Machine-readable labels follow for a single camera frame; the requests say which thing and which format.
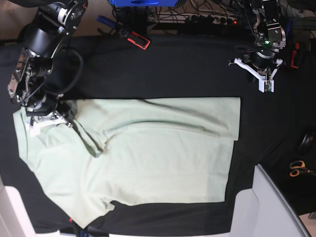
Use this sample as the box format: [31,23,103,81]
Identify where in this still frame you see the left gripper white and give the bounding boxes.
[228,58,283,93]

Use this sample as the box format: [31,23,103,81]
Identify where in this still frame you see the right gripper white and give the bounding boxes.
[26,106,77,136]

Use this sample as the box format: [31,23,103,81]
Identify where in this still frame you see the light green T-shirt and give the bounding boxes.
[13,97,241,228]

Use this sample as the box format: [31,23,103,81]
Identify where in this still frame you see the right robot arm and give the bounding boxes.
[7,0,88,136]

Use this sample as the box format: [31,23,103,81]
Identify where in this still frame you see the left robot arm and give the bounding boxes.
[229,0,286,93]

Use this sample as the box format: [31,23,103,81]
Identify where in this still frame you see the red clamp right side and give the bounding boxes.
[290,42,303,69]

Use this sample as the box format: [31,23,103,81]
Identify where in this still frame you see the black table cloth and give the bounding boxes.
[0,34,316,235]

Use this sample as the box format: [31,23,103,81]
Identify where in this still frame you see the black computer mouse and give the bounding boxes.
[297,132,316,155]

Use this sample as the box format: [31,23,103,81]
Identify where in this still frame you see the red clamp bottom edge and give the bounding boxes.
[68,217,109,237]

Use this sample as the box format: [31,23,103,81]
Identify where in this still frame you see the blue box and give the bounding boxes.
[110,0,186,7]

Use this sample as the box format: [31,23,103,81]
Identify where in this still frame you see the white bin left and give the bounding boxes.
[0,182,60,237]

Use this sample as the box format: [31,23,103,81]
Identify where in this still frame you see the orange handled scissors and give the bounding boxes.
[289,160,316,177]

